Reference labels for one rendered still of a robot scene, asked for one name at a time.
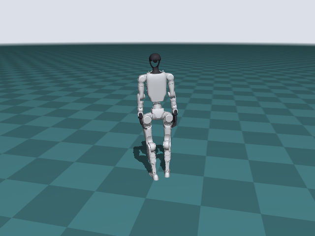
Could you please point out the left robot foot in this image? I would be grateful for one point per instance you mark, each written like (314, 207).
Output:
(155, 176)

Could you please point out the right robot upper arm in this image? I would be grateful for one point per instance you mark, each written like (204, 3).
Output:
(171, 86)

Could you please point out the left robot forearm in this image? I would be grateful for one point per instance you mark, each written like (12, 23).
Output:
(140, 105)

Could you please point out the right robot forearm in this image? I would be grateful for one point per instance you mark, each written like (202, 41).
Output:
(173, 104)

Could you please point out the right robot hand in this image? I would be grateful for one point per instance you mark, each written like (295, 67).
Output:
(174, 118)

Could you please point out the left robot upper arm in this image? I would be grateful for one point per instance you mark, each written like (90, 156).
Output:
(141, 87)

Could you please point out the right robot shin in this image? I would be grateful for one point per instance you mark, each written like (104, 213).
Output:
(167, 156)

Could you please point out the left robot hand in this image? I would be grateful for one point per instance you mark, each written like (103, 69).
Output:
(140, 118)

